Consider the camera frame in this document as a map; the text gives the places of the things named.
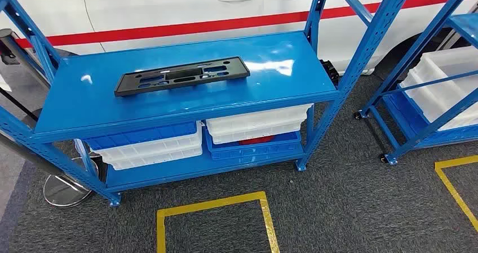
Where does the black plastic plate frame part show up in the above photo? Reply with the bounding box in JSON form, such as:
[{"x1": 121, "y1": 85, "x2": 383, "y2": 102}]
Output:
[{"x1": 113, "y1": 56, "x2": 251, "y2": 97}]

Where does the blue metal shelf rack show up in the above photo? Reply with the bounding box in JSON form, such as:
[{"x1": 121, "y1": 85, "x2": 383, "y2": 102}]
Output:
[
  {"x1": 355, "y1": 0, "x2": 478, "y2": 166},
  {"x1": 0, "y1": 0, "x2": 417, "y2": 207}
]

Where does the white translucent plastic bin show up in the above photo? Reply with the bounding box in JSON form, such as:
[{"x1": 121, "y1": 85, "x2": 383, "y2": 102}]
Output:
[
  {"x1": 399, "y1": 46, "x2": 478, "y2": 132},
  {"x1": 205, "y1": 104, "x2": 313, "y2": 145},
  {"x1": 89, "y1": 121, "x2": 204, "y2": 171}
]

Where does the red item in bin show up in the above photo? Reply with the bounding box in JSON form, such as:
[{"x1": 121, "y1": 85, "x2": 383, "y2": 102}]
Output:
[{"x1": 238, "y1": 135, "x2": 275, "y2": 146}]

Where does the yellow floor tape square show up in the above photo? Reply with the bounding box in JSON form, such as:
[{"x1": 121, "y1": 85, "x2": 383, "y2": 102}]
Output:
[
  {"x1": 434, "y1": 154, "x2": 478, "y2": 233},
  {"x1": 157, "y1": 190, "x2": 281, "y2": 253}
]

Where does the black ribbed object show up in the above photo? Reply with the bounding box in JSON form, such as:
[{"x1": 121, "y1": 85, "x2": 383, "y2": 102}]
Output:
[{"x1": 319, "y1": 59, "x2": 340, "y2": 87}]

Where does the white car with red stripe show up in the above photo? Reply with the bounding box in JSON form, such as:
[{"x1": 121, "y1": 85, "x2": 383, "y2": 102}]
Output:
[{"x1": 0, "y1": 0, "x2": 478, "y2": 77}]

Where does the chrome base stanchion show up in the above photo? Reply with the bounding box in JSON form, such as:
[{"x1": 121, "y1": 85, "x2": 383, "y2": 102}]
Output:
[{"x1": 0, "y1": 131, "x2": 100, "y2": 208}]

